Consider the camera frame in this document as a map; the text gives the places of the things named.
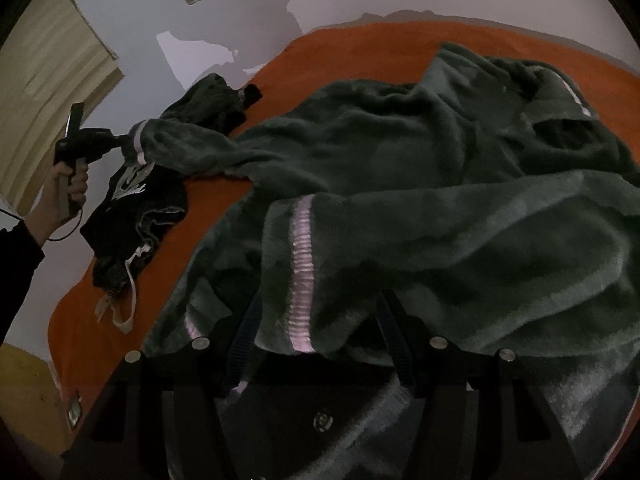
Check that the small grey object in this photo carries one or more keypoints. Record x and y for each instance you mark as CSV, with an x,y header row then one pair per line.
x,y
74,407

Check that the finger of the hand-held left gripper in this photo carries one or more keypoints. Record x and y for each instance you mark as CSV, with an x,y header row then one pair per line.
x,y
120,142

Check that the dark crumpled garment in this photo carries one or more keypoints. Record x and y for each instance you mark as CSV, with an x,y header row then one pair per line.
x,y
215,102

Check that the person's left forearm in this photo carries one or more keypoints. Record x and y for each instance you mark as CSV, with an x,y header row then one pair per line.
x,y
17,270

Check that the black printed garment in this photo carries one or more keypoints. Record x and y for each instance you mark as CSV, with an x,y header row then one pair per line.
x,y
135,220

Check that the green fleece robe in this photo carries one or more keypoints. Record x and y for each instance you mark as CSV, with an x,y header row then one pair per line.
x,y
425,185

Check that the person's left hand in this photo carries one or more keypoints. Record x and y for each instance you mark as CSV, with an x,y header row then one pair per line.
x,y
70,195

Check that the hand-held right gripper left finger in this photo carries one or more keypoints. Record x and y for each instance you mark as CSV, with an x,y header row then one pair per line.
x,y
244,345

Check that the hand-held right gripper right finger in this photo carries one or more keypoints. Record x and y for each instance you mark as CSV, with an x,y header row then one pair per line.
x,y
397,345

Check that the orange bed blanket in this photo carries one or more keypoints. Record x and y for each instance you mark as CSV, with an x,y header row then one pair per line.
x,y
350,50

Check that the beige curtain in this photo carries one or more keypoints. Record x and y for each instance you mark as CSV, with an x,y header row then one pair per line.
x,y
50,85

